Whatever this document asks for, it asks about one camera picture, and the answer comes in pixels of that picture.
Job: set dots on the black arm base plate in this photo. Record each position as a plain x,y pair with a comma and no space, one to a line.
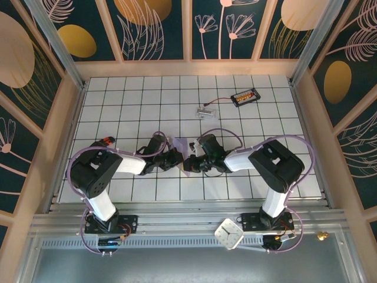
250,219
131,221

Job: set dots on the aluminium table edge rail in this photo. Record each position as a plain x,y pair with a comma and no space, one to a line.
182,218

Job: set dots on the clear plastic box with metal part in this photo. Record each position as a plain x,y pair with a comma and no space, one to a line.
206,113

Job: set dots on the lilac square paper sheet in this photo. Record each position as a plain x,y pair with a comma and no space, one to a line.
180,144

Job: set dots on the small brass knob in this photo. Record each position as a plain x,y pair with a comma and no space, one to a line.
322,236

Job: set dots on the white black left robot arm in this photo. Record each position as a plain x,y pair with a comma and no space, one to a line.
97,174

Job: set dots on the aluminium side rail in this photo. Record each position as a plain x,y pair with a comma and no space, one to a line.
303,118
75,118

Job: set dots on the white square analog clock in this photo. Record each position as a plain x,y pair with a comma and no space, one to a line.
228,233

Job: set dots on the black board with orange connectors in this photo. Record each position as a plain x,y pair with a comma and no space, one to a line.
246,97

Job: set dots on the orange black utility knife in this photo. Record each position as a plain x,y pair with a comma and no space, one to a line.
107,141

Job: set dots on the aluminium frame post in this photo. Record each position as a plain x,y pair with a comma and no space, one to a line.
58,44
313,44

